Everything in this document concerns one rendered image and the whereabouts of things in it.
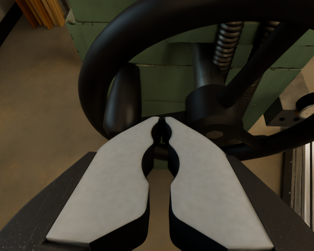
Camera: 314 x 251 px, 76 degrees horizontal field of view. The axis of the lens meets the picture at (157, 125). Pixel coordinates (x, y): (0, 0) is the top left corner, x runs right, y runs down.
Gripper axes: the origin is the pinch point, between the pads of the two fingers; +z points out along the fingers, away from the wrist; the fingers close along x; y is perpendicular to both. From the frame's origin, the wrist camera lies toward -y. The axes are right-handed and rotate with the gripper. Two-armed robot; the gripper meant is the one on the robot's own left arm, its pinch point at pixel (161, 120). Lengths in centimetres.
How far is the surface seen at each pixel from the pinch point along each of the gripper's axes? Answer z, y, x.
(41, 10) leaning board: 151, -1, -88
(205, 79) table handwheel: 12.3, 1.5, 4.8
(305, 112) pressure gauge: 27.6, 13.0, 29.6
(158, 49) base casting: 27.9, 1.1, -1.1
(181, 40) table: 14.9, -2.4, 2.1
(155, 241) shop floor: 38, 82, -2
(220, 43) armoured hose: 13.1, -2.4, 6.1
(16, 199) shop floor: 50, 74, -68
